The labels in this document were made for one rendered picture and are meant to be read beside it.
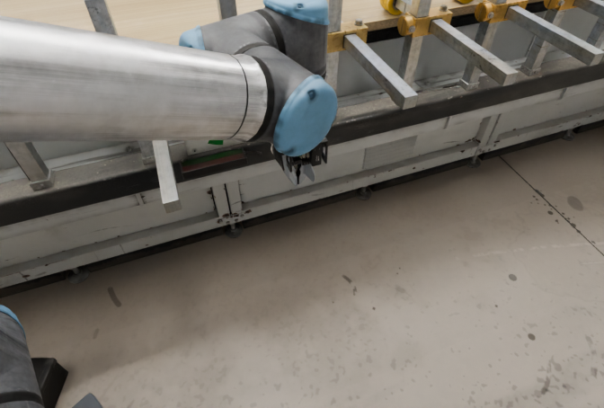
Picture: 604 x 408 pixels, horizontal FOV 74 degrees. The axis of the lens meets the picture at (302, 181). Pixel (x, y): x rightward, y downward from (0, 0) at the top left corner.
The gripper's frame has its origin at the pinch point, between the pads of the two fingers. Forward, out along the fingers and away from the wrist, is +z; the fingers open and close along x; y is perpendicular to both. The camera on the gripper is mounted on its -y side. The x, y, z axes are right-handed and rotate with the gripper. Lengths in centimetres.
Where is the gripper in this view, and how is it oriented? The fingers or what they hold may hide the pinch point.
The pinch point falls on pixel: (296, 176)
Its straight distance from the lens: 82.1
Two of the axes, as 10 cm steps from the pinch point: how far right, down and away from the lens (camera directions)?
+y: 3.4, 6.6, -6.7
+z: 0.1, 7.1, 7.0
